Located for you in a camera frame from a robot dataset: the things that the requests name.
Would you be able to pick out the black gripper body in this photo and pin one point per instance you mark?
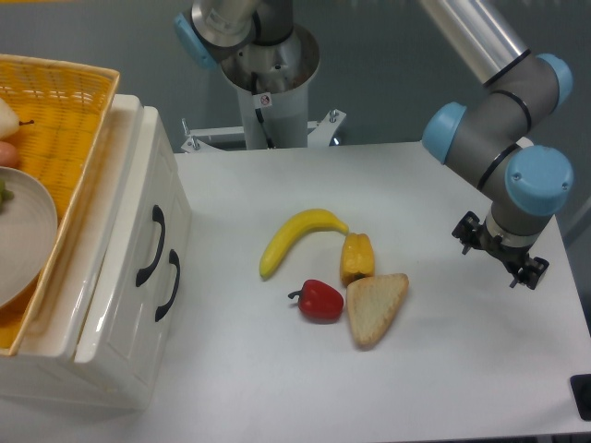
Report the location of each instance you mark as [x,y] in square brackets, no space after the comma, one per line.
[508,248]

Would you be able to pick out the black corner object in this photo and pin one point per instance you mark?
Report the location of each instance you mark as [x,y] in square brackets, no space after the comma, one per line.
[581,388]

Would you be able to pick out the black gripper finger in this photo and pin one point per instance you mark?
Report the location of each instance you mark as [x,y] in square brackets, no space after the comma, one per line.
[467,231]
[528,271]

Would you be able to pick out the triangular bread slice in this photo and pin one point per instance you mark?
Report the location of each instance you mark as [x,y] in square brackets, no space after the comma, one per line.
[372,304]

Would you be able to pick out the grey ribbed plate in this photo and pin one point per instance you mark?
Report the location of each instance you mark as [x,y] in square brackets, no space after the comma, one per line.
[28,231]

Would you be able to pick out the yellow banana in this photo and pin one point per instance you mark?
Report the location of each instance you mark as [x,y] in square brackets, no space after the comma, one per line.
[295,228]

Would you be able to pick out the white pear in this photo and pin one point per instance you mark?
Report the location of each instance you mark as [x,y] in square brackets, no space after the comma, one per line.
[9,121]

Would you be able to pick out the white drawer cabinet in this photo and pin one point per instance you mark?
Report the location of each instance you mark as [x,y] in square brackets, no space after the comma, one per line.
[45,365]

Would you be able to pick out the yellow woven basket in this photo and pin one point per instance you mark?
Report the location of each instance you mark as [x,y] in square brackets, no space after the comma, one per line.
[68,103]

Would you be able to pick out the yellow bell pepper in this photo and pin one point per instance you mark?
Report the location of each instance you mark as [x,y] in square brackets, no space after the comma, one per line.
[357,258]

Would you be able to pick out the green grapes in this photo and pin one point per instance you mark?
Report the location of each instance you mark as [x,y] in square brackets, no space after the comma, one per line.
[5,194]

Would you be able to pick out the red bell pepper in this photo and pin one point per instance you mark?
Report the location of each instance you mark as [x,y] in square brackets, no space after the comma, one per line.
[318,300]

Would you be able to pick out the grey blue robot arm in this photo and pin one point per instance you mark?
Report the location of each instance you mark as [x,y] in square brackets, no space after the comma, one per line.
[526,186]

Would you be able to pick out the pink peach fruit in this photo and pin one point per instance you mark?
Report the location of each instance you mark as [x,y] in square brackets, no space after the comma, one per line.
[9,156]

